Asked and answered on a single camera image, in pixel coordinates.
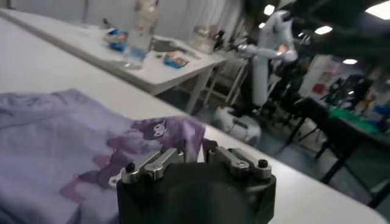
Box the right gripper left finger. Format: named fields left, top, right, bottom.
left=121, top=147, right=187, bottom=185

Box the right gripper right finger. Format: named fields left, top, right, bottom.
left=201, top=138, right=272, bottom=181

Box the purple t-shirt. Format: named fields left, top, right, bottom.
left=0, top=88, right=207, bottom=224

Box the white wheeled humanoid robot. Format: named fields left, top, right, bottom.
left=211, top=9, right=298, bottom=145

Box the black metal table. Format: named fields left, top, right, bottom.
left=285, top=97, right=390, bottom=209

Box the blue snack packet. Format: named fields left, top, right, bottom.
left=108, top=41, right=128, bottom=52
left=163, top=56, right=190, bottom=69

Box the green cloth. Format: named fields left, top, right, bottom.
left=328, top=107, right=381, bottom=135

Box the clear water bottle plain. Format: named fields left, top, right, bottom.
left=123, top=0, right=159, bottom=70

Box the white rectangular table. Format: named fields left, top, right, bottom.
left=0, top=7, right=232, bottom=115

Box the white steamer pot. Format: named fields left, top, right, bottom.
left=188, top=26, right=220, bottom=55

